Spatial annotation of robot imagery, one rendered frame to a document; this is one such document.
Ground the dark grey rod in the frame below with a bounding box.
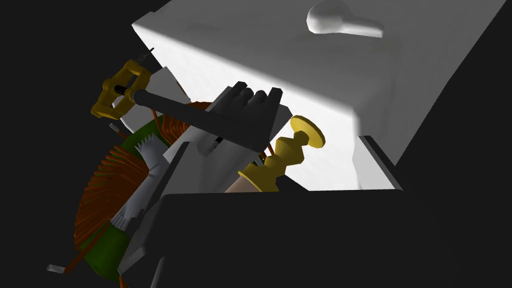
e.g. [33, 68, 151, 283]
[133, 89, 225, 133]

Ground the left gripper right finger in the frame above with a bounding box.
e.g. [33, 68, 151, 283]
[351, 135, 405, 192]

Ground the white cupboard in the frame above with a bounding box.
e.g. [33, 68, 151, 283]
[131, 0, 507, 192]

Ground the yellow clamp frame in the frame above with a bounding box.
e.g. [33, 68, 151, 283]
[90, 59, 153, 121]

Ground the gold candlestick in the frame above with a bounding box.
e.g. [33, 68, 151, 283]
[223, 115, 327, 194]

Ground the white cupboard knob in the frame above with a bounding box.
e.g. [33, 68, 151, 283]
[305, 0, 385, 40]

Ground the green ring with copper windings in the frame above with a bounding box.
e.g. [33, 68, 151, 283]
[47, 101, 214, 288]

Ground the grey block with dark prongs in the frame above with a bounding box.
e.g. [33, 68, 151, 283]
[159, 81, 294, 197]

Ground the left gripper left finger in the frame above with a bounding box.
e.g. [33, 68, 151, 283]
[117, 140, 192, 277]

